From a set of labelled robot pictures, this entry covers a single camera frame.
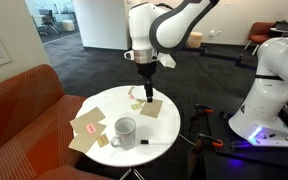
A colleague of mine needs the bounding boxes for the white round plate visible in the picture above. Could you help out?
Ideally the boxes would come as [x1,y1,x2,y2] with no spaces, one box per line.
[130,85,159,101]

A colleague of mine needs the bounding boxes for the white ceramic mug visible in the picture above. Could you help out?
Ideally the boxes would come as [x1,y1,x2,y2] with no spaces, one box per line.
[110,116,138,151]

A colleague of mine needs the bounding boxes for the orange patterned sofa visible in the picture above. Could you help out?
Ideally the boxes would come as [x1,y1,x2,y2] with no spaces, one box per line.
[0,63,113,180]

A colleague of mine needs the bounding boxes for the beige round ottoman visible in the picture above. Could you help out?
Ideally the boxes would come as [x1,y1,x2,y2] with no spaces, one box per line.
[186,31,204,49]

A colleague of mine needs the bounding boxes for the pink sticky note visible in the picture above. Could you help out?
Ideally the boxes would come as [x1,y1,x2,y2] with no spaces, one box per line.
[85,122,97,135]

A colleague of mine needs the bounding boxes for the black clamp with orange handle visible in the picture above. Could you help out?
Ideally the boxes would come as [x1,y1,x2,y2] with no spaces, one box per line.
[186,132,225,180]
[187,103,215,133]

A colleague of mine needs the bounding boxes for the white side table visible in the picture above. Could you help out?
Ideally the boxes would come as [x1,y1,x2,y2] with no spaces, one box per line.
[269,27,288,35]

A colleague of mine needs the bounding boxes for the red lounge chair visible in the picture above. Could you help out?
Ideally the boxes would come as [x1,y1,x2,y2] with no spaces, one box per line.
[243,21,277,56]

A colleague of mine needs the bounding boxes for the small green packet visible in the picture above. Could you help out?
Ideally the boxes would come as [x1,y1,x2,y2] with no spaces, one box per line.
[130,102,144,111]

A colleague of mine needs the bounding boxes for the chrome table legs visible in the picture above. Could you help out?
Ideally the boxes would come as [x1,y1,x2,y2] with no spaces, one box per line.
[119,166,146,180]

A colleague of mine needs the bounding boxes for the grey office chair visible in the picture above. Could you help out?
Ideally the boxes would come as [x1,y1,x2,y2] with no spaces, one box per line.
[37,9,62,37]

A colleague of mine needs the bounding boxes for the thin white cable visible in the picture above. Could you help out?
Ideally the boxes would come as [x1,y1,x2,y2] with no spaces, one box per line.
[177,133,198,147]

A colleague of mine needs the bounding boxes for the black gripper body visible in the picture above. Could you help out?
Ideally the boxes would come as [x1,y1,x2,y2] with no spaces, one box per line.
[136,61,158,82]

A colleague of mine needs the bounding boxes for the small tan card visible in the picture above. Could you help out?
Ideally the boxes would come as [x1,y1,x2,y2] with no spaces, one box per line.
[96,132,111,149]

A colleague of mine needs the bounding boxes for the long black mounting beam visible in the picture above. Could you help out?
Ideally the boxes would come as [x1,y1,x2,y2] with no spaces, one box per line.
[179,45,259,72]

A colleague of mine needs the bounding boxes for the white marker with black cap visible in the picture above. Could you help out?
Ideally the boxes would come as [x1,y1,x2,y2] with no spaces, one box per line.
[140,139,173,146]

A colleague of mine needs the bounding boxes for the white round stool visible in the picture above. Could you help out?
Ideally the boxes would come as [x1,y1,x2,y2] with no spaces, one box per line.
[61,19,76,33]

